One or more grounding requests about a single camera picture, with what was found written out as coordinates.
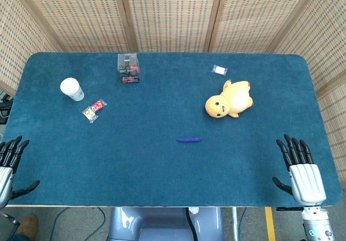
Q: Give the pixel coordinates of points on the clear coffee capsule box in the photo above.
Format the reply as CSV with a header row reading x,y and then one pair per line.
x,y
129,69

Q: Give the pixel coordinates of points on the small white packet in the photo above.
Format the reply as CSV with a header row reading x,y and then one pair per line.
x,y
219,70

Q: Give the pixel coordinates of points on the yellow plush duck toy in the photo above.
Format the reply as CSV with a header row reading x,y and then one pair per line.
x,y
232,99

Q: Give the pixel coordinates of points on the woven wooden folding screen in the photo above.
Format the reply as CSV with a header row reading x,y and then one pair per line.
x,y
173,16

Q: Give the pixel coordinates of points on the white paper cup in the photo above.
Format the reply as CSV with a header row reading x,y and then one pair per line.
x,y
70,88

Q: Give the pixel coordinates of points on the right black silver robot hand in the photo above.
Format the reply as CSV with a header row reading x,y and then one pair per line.
x,y
306,181

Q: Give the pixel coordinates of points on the black equipment beside table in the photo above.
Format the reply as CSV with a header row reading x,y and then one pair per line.
x,y
5,108

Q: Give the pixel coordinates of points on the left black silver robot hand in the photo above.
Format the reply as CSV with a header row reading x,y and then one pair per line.
x,y
6,181

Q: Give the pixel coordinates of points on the red snack packet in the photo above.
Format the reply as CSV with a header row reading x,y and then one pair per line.
x,y
98,104

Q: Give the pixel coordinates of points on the yellow snack packet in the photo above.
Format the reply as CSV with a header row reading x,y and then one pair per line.
x,y
90,114

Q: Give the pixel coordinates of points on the blue carpet table mat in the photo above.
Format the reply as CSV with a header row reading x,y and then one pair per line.
x,y
151,165

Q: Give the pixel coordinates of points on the white table leg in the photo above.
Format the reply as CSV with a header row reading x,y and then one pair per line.
x,y
235,223

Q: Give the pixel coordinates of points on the blue-grey robot torso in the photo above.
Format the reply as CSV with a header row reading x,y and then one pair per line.
x,y
162,224

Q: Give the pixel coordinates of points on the brown shoe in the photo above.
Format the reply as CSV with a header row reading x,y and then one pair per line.
x,y
28,226

